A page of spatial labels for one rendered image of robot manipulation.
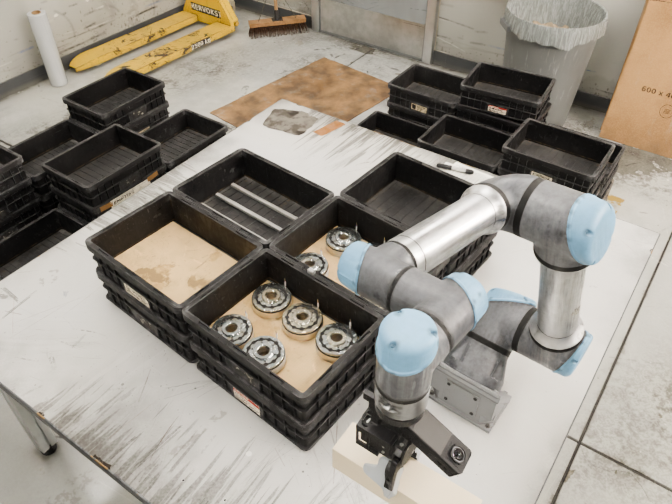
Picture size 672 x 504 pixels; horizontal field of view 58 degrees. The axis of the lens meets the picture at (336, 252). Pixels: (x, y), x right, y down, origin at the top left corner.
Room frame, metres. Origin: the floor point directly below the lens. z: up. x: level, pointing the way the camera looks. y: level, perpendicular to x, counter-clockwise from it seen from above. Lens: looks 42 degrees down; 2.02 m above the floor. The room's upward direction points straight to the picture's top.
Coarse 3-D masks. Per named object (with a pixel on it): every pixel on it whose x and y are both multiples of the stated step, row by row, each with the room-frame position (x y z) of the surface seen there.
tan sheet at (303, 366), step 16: (240, 304) 1.10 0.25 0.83; (256, 320) 1.04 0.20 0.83; (272, 320) 1.04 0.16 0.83; (256, 336) 0.99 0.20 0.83; (272, 336) 0.99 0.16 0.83; (288, 352) 0.94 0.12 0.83; (304, 352) 0.94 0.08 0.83; (288, 368) 0.89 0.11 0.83; (304, 368) 0.89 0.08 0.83; (320, 368) 0.89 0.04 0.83; (304, 384) 0.84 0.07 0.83
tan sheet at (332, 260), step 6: (318, 240) 1.35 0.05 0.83; (324, 240) 1.35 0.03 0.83; (312, 246) 1.33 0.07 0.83; (318, 246) 1.33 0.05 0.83; (324, 246) 1.33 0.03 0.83; (306, 252) 1.30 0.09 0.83; (318, 252) 1.30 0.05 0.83; (324, 252) 1.30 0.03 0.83; (330, 258) 1.27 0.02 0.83; (336, 258) 1.27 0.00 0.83; (330, 264) 1.25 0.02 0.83; (336, 264) 1.25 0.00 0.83; (330, 270) 1.23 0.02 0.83; (336, 270) 1.23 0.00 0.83; (330, 276) 1.20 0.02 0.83; (336, 276) 1.20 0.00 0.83
